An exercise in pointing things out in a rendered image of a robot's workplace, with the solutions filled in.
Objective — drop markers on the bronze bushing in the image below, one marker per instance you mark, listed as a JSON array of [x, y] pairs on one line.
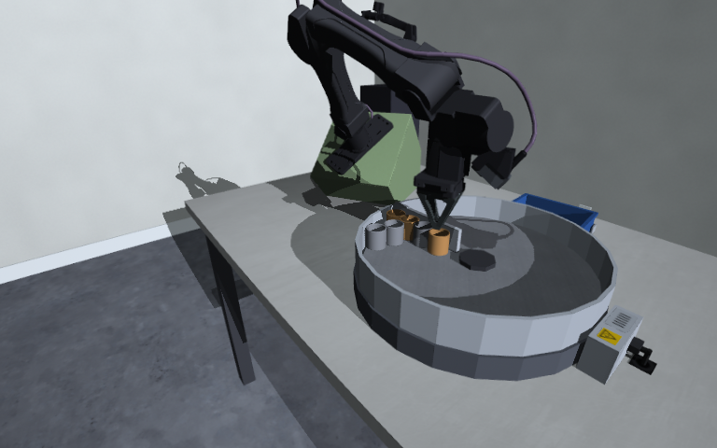
[[395, 212], [438, 246], [409, 226]]

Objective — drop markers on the blue open crate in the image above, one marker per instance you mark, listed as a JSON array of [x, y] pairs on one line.
[[578, 215]]

